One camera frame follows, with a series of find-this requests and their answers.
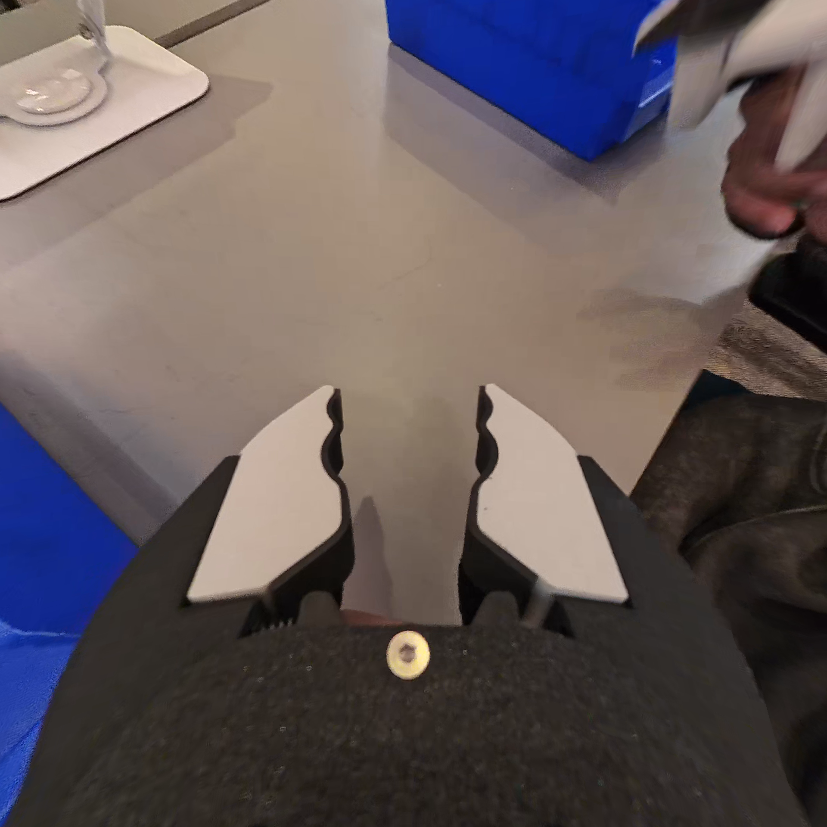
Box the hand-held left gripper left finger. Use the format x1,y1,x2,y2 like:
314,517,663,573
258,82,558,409
186,385,355,631

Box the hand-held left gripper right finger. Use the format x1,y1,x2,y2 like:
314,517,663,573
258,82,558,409
459,384,629,628

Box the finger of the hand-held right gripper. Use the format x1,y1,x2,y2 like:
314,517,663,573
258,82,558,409
633,0,770,130

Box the blue plastic bin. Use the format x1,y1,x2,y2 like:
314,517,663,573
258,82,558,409
0,404,140,786
385,0,679,162

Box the grey desk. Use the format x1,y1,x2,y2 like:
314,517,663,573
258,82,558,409
0,0,776,624

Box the person's right hand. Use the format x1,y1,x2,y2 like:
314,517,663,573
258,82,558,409
720,68,827,241

